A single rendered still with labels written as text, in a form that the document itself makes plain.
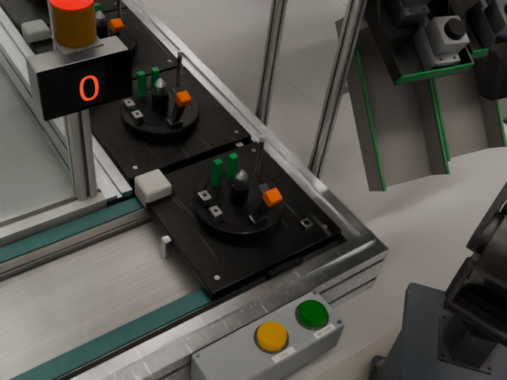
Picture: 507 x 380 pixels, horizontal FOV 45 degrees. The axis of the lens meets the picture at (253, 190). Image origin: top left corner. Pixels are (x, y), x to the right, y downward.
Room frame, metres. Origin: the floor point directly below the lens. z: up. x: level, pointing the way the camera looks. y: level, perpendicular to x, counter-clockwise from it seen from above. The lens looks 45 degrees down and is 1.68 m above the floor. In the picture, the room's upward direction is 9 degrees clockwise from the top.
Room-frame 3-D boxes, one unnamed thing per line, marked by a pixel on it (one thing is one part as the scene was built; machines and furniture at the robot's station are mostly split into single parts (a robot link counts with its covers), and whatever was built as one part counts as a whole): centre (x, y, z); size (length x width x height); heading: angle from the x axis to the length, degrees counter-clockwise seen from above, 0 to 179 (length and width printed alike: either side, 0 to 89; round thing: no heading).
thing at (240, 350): (0.45, -0.06, 0.93); 0.21 x 0.07 x 0.06; 131
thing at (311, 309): (0.50, -0.11, 0.96); 0.04 x 0.04 x 0.02
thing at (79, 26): (0.63, 0.24, 1.28); 0.05 x 0.05 x 0.05
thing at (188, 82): (0.86, 0.19, 1.01); 0.24 x 0.24 x 0.13; 41
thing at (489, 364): (0.42, -0.28, 1.09); 0.07 x 0.07 x 0.06; 82
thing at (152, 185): (0.68, 0.16, 0.97); 0.05 x 0.05 x 0.04; 41
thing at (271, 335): (0.45, -0.06, 0.96); 0.04 x 0.04 x 0.02
